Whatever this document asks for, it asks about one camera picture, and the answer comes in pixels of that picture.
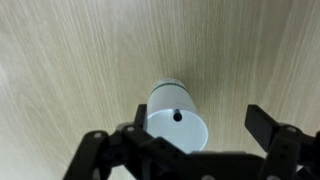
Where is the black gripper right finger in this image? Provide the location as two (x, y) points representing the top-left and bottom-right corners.
(245, 104), (320, 180)

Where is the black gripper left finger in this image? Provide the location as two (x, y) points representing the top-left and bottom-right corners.
(62, 103), (188, 180)

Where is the white paper cup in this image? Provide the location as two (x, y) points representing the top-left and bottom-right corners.
(143, 78), (208, 153)

